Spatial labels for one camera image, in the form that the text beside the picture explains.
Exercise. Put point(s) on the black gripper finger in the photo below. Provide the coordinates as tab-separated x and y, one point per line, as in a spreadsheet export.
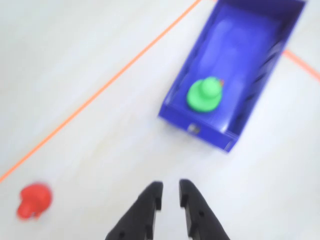
140	217
200	217

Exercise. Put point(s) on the green rubber duck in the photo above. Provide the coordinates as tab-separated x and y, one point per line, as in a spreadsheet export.
205	95

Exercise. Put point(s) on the red rubber duck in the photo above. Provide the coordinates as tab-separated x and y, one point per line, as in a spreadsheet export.
35	200

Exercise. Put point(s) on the blue plastic box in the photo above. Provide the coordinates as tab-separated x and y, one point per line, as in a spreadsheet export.
250	37

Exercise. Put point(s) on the orange tape line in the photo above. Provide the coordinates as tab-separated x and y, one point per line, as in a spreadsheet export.
100	89
302	64

